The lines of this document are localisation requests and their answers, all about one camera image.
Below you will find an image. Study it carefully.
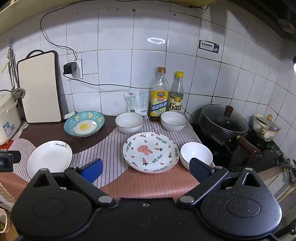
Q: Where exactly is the range hood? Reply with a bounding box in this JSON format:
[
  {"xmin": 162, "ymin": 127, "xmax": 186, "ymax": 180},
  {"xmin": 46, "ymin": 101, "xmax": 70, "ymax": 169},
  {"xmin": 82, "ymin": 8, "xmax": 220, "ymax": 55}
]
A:
[{"xmin": 206, "ymin": 0, "xmax": 296, "ymax": 41}]

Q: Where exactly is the teal fried egg plate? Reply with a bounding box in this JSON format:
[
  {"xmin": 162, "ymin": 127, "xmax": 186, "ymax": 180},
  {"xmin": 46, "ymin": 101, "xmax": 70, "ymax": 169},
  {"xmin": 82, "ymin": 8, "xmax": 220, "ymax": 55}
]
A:
[{"xmin": 64, "ymin": 111, "xmax": 105, "ymax": 137}]

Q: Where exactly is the white rice cooker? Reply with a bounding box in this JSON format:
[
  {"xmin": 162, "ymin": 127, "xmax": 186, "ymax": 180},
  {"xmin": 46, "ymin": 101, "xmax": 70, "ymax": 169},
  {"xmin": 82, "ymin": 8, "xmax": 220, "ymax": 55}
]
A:
[{"xmin": 0, "ymin": 90, "xmax": 22, "ymax": 146}]

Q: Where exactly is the striped table mat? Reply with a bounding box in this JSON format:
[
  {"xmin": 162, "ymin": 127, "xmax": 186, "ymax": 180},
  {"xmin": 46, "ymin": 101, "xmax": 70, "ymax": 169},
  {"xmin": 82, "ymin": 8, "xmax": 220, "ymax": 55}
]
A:
[{"xmin": 0, "ymin": 114, "xmax": 204, "ymax": 200}]

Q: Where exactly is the black wall cable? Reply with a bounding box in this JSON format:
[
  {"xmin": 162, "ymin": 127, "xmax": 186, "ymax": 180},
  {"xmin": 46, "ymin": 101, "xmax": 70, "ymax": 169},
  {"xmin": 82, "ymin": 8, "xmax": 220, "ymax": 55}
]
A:
[{"xmin": 40, "ymin": 0, "xmax": 210, "ymax": 63}]

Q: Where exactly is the pink bunny print plate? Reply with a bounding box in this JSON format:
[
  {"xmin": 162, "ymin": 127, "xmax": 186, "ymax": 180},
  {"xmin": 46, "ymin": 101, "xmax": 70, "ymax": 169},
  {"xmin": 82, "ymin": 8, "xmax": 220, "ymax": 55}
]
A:
[{"xmin": 122, "ymin": 132, "xmax": 180, "ymax": 173}]

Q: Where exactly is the white plastic pouch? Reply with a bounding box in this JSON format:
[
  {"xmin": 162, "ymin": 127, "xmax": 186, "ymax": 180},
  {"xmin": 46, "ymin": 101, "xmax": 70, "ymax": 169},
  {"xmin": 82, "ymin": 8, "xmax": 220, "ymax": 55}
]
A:
[{"xmin": 126, "ymin": 89, "xmax": 150, "ymax": 114}]

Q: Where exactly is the white cup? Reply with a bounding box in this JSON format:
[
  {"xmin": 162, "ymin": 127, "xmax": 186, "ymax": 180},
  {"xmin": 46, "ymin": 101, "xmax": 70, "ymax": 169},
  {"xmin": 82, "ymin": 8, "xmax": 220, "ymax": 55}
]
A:
[{"xmin": 0, "ymin": 207, "xmax": 11, "ymax": 233}]

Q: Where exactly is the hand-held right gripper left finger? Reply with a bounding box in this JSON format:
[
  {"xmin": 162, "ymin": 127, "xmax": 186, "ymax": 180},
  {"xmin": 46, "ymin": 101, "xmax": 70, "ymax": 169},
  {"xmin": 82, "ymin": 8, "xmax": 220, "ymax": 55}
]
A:
[{"xmin": 29, "ymin": 158, "xmax": 116, "ymax": 208}]

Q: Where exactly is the white cutting board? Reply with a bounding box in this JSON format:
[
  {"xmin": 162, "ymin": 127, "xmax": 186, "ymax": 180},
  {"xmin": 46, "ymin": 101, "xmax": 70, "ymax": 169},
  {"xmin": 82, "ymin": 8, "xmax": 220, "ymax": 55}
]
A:
[{"xmin": 17, "ymin": 50, "xmax": 63, "ymax": 124}]

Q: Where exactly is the black power adapter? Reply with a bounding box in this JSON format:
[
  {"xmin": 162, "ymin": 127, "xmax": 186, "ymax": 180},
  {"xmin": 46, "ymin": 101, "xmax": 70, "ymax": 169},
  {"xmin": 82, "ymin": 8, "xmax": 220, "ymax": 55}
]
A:
[{"xmin": 63, "ymin": 61, "xmax": 79, "ymax": 76}]

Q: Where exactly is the floral ceramic pot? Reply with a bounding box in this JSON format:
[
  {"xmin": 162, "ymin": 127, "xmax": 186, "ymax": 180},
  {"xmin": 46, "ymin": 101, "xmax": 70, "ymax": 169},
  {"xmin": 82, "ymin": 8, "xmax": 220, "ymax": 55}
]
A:
[{"xmin": 252, "ymin": 114, "xmax": 281, "ymax": 142}]

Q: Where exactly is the black wok with lid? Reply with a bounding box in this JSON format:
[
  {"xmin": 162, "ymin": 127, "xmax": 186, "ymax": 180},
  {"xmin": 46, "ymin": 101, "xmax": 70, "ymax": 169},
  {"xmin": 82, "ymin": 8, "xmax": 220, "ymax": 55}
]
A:
[{"xmin": 200, "ymin": 105, "xmax": 248, "ymax": 131}]

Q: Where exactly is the black gas stove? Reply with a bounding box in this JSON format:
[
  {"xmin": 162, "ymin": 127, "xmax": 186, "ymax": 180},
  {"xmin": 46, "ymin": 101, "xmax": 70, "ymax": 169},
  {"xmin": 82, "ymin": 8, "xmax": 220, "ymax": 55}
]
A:
[{"xmin": 191, "ymin": 122, "xmax": 290, "ymax": 173}]

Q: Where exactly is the wall sticker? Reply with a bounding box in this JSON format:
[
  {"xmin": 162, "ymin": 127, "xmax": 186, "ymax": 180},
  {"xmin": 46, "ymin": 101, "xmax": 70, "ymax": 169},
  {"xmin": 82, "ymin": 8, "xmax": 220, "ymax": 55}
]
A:
[{"xmin": 198, "ymin": 39, "xmax": 220, "ymax": 54}]

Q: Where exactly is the white wall socket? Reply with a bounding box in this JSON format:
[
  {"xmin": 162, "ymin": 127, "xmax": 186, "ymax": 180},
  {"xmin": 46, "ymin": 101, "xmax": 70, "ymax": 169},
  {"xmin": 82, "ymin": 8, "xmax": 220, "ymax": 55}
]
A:
[{"xmin": 67, "ymin": 59, "xmax": 83, "ymax": 80}]

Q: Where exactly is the metal ladle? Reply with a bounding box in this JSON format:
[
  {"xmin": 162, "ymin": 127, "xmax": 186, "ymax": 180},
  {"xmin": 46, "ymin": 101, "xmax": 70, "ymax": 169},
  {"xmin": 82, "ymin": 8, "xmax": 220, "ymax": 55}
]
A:
[{"xmin": 8, "ymin": 46, "xmax": 26, "ymax": 100}]

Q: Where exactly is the thin black cable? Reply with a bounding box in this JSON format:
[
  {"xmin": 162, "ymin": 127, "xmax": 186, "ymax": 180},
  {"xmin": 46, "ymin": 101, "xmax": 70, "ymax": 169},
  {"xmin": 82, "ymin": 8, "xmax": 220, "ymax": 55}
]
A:
[{"xmin": 68, "ymin": 77, "xmax": 163, "ymax": 137}]

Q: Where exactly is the white ribbed bowl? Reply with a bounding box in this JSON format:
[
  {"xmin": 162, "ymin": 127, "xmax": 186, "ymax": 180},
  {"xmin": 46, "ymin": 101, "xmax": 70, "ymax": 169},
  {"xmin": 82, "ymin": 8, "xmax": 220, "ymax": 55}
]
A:
[
  {"xmin": 180, "ymin": 141, "xmax": 213, "ymax": 169},
  {"xmin": 160, "ymin": 111, "xmax": 187, "ymax": 132},
  {"xmin": 115, "ymin": 112, "xmax": 144, "ymax": 134}
]

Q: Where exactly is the green label vinegar bottle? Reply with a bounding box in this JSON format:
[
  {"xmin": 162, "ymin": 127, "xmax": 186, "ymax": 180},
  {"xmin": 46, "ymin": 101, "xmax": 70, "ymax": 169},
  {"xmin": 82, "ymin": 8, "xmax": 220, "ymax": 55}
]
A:
[{"xmin": 169, "ymin": 71, "xmax": 185, "ymax": 114}]

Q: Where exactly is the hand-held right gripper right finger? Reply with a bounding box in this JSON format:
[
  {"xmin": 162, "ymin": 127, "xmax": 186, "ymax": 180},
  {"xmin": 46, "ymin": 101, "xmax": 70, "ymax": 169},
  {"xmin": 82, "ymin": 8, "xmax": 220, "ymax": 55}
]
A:
[{"xmin": 177, "ymin": 158, "xmax": 262, "ymax": 207}]

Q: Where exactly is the black frying pan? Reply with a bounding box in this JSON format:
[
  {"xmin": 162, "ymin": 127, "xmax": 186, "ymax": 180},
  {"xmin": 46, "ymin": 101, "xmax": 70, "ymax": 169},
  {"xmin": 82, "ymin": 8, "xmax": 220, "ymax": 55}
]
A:
[{"xmin": 198, "ymin": 104, "xmax": 262, "ymax": 158}]

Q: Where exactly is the white plate with black rim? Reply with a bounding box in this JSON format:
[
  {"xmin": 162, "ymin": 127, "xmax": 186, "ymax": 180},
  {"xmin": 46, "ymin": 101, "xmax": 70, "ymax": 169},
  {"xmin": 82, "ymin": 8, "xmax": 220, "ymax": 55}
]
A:
[{"xmin": 26, "ymin": 140, "xmax": 73, "ymax": 180}]

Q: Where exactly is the yellow label cooking wine bottle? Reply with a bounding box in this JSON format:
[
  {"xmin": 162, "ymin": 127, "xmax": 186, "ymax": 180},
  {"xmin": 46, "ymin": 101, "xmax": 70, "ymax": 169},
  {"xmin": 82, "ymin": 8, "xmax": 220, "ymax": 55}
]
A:
[{"xmin": 149, "ymin": 67, "xmax": 169, "ymax": 122}]

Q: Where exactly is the patterned cloth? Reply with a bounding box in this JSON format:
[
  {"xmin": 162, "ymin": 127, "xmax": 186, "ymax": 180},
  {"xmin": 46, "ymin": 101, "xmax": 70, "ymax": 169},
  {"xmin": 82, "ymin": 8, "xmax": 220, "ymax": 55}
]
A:
[{"xmin": 0, "ymin": 182, "xmax": 16, "ymax": 211}]

